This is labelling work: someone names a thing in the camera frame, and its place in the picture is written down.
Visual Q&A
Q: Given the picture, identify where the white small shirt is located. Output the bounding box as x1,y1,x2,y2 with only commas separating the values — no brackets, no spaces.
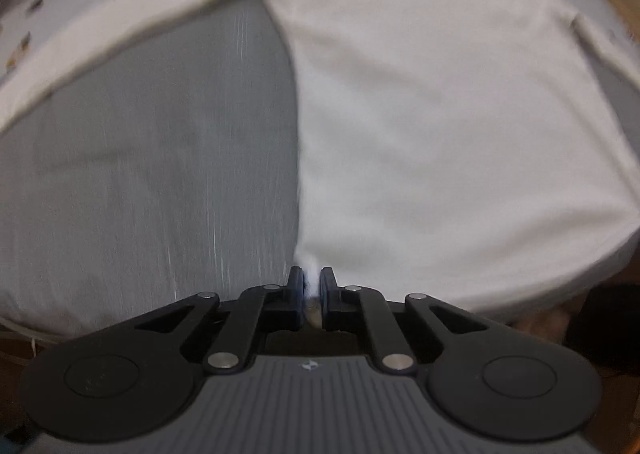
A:
0,0,640,325

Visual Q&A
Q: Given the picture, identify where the printed grey bed sheet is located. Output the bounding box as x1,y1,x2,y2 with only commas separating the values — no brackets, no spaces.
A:
0,0,640,340

